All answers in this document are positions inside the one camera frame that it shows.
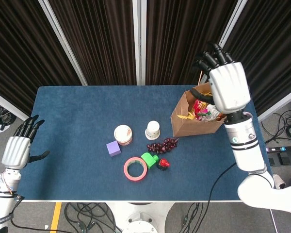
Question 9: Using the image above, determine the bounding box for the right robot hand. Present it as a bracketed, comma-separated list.
[189, 43, 252, 115]

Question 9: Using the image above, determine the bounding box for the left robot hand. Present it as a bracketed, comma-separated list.
[1, 115, 50, 170]

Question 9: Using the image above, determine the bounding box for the green snack packet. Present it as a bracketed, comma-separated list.
[205, 103, 225, 121]

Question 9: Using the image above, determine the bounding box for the white paper cup stack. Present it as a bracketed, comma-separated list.
[145, 120, 161, 141]

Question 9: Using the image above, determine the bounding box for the purple grape bunch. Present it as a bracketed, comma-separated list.
[146, 137, 179, 155]

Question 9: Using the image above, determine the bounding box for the brown paper bag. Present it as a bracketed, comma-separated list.
[170, 70, 227, 138]

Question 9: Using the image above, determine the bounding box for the dark pleated curtain panel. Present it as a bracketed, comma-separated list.
[0, 0, 82, 117]
[145, 0, 238, 85]
[48, 0, 137, 85]
[206, 0, 291, 115]

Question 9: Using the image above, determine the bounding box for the blue felt table cover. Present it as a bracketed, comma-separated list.
[15, 84, 279, 201]

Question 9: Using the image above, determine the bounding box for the yellow floor tape strip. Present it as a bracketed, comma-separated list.
[49, 201, 63, 233]

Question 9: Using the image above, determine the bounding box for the black foot pedal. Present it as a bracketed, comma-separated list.
[268, 151, 291, 166]

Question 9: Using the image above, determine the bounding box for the purple cube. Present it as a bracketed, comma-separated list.
[106, 140, 122, 158]

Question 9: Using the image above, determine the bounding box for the white sneaker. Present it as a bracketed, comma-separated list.
[273, 173, 286, 190]

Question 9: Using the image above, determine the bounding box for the green plastic block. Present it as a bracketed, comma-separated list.
[140, 152, 160, 170]

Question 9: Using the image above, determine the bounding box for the clear jar of rubber bands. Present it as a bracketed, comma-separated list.
[113, 124, 133, 147]

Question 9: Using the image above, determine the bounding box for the red tape roll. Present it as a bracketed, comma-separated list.
[123, 157, 148, 182]

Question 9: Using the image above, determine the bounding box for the white partition frame rail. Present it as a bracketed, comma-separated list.
[257, 85, 291, 122]
[0, 87, 31, 124]

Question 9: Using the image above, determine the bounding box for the white partition frame post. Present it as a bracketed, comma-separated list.
[38, 0, 88, 86]
[200, 0, 248, 84]
[132, 0, 147, 85]

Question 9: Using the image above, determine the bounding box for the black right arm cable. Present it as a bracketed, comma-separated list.
[206, 162, 237, 203]

